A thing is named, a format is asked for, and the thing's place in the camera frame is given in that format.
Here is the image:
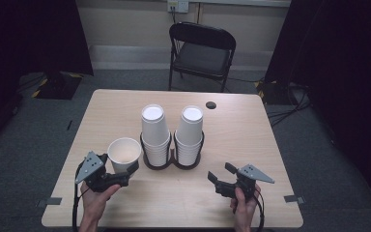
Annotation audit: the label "person's right hand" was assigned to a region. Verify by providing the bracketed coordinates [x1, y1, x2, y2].
[229, 184, 263, 226]

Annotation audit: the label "black curtain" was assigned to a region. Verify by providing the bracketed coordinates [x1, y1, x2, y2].
[0, 0, 95, 153]
[264, 0, 371, 216]

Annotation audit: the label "white wall socket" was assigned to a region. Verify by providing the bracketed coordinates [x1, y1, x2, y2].
[166, 0, 190, 15]

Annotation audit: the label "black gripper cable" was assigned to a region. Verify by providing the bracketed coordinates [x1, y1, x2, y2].
[252, 188, 267, 232]
[71, 163, 91, 232]

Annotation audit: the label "stack of white paper cups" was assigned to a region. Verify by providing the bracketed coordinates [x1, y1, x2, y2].
[174, 104, 206, 167]
[140, 103, 172, 168]

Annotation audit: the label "black folding chair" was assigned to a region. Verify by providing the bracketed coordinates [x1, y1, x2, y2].
[167, 21, 238, 94]

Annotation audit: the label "single white paper cup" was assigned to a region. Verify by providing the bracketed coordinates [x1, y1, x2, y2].
[106, 136, 142, 175]

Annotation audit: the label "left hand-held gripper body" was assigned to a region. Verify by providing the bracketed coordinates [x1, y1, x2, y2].
[74, 151, 131, 193]

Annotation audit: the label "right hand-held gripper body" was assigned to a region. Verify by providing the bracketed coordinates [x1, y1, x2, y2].
[214, 163, 275, 200]

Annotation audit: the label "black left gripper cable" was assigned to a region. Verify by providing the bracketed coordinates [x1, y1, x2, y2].
[71, 163, 91, 232]

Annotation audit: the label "grey tape strip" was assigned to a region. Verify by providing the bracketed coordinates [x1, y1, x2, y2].
[283, 194, 306, 206]
[36, 196, 64, 209]

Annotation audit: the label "black double cup holder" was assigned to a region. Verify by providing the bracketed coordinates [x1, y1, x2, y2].
[139, 130, 206, 171]

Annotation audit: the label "black floor cables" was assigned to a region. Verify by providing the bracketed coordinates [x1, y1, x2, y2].
[265, 81, 313, 128]

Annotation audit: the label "person's left hand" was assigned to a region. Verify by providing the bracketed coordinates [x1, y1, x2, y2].
[79, 181, 122, 224]

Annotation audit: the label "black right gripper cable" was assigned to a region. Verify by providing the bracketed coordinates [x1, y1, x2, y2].
[252, 188, 267, 232]

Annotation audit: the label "black stand base yellow tape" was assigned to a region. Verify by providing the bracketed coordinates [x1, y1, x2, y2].
[30, 71, 85, 101]
[254, 79, 293, 106]

